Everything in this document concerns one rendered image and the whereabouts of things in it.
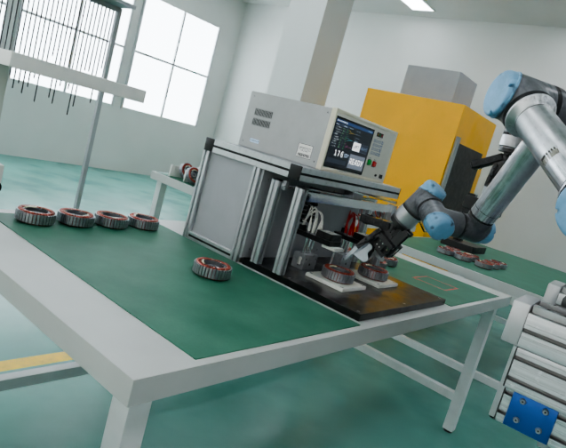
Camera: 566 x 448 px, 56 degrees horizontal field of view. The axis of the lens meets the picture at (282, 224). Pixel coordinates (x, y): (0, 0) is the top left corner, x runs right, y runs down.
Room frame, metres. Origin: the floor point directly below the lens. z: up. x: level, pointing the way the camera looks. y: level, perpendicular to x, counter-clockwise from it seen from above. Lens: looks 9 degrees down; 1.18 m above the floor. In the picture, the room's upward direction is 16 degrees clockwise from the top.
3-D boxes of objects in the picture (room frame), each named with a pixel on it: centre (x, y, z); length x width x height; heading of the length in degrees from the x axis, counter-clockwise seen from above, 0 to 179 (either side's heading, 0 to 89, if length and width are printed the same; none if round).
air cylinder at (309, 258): (1.82, -0.11, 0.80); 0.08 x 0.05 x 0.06; 143
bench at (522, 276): (3.84, -1.57, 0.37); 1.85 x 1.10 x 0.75; 143
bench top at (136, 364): (1.98, -0.10, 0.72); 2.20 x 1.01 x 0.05; 143
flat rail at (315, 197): (1.89, -0.22, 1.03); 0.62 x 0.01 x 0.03; 143
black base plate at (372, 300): (1.84, -0.28, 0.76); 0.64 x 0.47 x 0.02; 143
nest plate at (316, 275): (1.73, -0.22, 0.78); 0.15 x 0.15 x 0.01; 53
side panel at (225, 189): (1.81, 0.22, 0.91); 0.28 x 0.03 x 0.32; 53
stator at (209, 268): (1.49, 0.16, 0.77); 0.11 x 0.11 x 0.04
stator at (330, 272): (1.73, -0.22, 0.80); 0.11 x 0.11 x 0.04
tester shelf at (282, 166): (2.02, -0.04, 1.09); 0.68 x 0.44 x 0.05; 143
